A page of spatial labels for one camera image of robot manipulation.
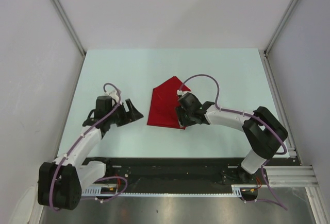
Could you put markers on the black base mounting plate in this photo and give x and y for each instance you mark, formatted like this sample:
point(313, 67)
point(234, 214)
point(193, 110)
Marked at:
point(178, 176)

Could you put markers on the red cloth napkin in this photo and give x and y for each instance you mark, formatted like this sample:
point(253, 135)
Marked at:
point(164, 100)

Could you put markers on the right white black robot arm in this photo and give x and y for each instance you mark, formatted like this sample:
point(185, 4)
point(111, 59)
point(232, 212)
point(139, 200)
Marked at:
point(262, 129)

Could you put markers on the right aluminium frame post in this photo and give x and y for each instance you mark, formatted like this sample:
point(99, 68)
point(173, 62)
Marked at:
point(281, 25)

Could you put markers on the left aluminium frame post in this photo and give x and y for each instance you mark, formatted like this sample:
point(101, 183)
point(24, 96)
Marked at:
point(68, 26)

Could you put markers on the white slotted cable duct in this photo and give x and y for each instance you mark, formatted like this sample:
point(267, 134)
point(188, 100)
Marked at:
point(234, 191)

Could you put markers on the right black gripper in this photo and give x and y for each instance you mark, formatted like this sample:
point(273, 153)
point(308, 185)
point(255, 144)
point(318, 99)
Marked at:
point(180, 111)

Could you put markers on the front aluminium rail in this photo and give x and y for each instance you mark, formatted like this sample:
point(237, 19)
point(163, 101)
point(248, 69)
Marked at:
point(286, 176)

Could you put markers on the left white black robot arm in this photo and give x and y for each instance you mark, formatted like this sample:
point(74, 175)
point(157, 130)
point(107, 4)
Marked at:
point(62, 181)

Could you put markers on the right side aluminium rail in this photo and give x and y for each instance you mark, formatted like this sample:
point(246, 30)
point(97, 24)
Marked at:
point(278, 103)

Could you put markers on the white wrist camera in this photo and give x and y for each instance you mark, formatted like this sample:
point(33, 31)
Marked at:
point(114, 94)
point(181, 93)

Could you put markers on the aluminium frame post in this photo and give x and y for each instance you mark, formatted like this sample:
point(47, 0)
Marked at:
point(281, 25)
point(68, 26)

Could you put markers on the aluminium rail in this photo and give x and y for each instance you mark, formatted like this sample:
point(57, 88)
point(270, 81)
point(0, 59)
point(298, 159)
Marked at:
point(286, 176)
point(278, 103)

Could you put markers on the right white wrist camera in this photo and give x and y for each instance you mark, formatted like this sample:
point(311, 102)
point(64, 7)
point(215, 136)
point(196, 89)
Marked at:
point(181, 93)

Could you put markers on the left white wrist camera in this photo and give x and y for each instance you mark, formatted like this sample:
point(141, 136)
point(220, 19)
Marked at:
point(114, 94)

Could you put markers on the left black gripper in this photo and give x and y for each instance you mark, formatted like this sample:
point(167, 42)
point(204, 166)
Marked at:
point(132, 115)

